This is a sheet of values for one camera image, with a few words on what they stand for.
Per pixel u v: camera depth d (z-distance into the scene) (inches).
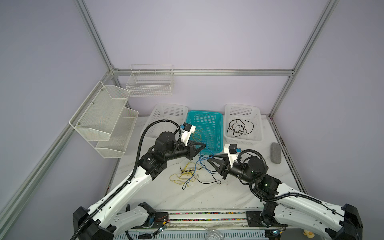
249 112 45.6
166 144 19.9
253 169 19.8
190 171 33.0
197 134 41.1
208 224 28.9
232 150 21.5
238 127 43.7
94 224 14.6
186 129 23.1
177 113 46.5
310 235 26.7
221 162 23.1
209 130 43.8
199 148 25.6
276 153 37.7
